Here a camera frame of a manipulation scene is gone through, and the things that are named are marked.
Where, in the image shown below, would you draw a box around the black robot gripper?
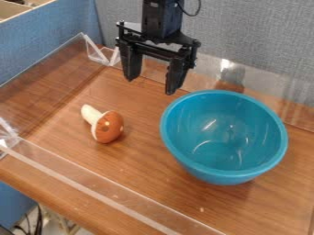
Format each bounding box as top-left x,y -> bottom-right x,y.
116,0 -> 201,95

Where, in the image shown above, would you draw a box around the brown and white toy mushroom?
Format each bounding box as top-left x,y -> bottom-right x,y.
81,105 -> 124,143

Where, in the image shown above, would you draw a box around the blue plastic bowl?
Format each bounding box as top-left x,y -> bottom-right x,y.
159,90 -> 288,185

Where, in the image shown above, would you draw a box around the blue partition panel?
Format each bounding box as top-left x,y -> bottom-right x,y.
0,0 -> 102,85

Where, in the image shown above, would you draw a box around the clear acrylic back barrier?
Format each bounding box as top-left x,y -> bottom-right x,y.
117,45 -> 314,108

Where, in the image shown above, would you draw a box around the clear acrylic barrier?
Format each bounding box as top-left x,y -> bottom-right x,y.
117,45 -> 314,108
0,117 -> 225,235

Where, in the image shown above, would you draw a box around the clear acrylic front barrier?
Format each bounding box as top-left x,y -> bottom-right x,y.
0,117 -> 225,235

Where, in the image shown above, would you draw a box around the clear acrylic corner bracket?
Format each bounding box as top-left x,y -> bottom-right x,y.
82,34 -> 120,66

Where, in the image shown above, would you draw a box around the black cables under table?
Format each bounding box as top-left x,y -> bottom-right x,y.
0,204 -> 46,235

